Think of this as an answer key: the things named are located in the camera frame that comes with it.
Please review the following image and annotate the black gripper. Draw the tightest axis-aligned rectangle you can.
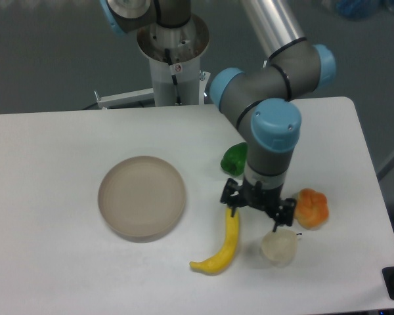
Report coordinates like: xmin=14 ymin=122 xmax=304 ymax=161
xmin=220 ymin=178 xmax=297 ymax=232

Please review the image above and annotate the yellow toy banana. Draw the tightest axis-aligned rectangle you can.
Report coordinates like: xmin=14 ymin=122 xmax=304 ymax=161
xmin=189 ymin=207 xmax=240 ymax=275

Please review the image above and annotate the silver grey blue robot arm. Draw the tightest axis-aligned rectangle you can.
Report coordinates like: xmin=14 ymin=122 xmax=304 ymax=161
xmin=101 ymin=1 xmax=336 ymax=226

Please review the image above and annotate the white toy pear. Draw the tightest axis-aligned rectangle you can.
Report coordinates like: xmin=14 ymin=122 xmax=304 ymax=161
xmin=260 ymin=228 xmax=303 ymax=268

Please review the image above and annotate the green toy bell pepper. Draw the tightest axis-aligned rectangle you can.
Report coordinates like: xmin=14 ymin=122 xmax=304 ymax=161
xmin=220 ymin=142 xmax=248 ymax=177

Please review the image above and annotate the orange toy bell pepper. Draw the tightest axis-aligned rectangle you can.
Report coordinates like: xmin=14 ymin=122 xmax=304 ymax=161
xmin=294 ymin=188 xmax=329 ymax=230

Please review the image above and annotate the beige round plate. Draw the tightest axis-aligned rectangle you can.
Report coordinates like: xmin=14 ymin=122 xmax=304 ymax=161
xmin=98 ymin=156 xmax=186 ymax=242

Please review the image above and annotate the blue plastic bag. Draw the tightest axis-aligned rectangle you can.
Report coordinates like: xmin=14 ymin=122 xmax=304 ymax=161
xmin=332 ymin=0 xmax=394 ymax=20

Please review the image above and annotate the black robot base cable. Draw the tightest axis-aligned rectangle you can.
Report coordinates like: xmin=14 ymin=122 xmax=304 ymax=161
xmin=164 ymin=48 xmax=183 ymax=106

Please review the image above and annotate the white metal frame bracket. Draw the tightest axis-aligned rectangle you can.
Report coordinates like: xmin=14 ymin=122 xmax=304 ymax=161
xmin=94 ymin=88 xmax=154 ymax=109

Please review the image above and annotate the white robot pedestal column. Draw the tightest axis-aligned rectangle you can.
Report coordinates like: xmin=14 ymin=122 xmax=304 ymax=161
xmin=137 ymin=14 xmax=209 ymax=107

